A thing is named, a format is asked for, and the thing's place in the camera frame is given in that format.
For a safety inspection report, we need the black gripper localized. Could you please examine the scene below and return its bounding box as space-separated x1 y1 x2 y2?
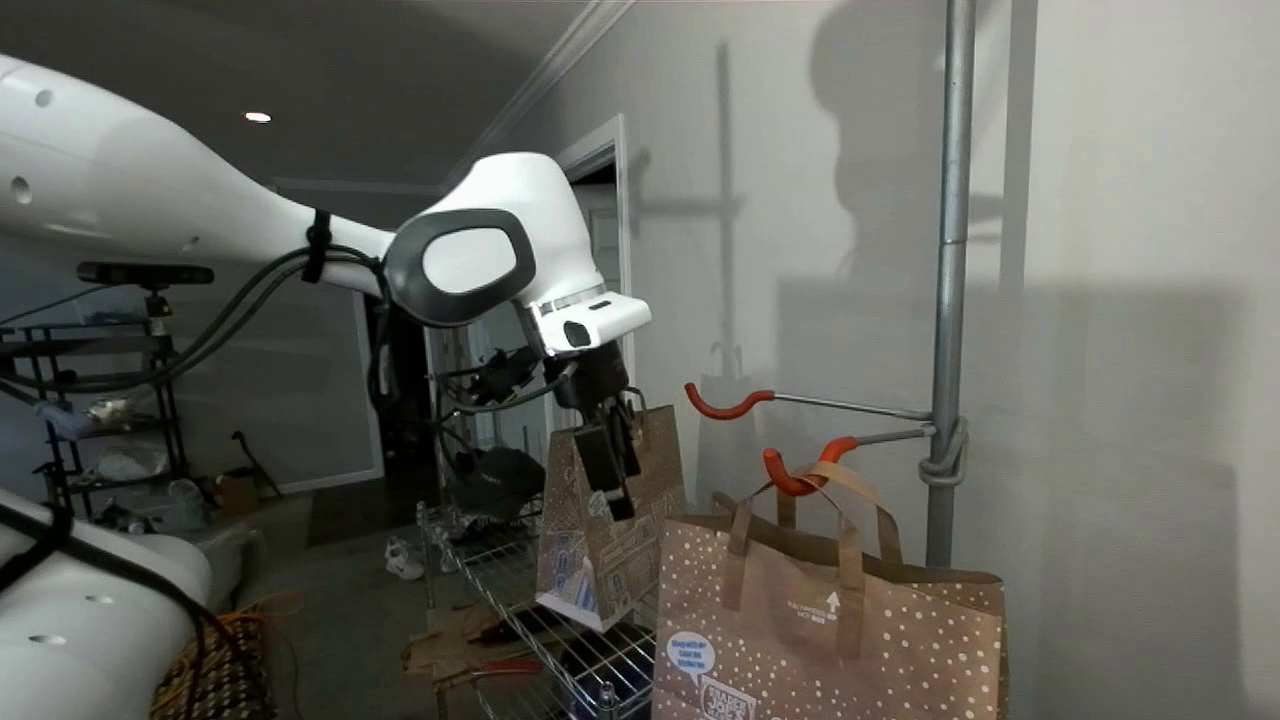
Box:
548 338 647 524

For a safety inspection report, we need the brown Trader Joe's paper bag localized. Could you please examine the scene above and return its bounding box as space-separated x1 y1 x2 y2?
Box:
647 460 1013 720
533 399 692 630

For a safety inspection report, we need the orange coated metal hook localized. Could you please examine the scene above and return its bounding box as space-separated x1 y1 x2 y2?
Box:
757 420 936 501
681 379 936 428

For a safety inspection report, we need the small white object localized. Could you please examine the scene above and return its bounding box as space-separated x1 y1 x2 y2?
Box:
381 536 433 585

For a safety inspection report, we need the flat cardboard box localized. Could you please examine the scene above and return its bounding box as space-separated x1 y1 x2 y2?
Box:
401 602 537 693

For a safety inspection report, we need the small brown box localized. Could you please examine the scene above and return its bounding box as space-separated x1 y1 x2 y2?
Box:
211 468 264 520

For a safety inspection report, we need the grey metal pole stand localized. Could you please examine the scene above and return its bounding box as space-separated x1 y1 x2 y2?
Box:
917 0 984 574

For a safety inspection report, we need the woven brown basket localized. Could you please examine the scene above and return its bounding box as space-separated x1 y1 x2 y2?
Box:
149 600 277 720

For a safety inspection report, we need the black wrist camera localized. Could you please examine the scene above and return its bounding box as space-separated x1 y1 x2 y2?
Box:
457 345 551 409

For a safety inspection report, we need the chrome wire rack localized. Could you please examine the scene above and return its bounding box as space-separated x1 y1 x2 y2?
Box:
410 501 672 720

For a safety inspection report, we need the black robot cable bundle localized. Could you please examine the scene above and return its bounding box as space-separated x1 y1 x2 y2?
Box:
0 205 555 720

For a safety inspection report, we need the black camera on tripod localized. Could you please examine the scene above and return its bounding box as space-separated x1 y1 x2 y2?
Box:
35 256 219 524

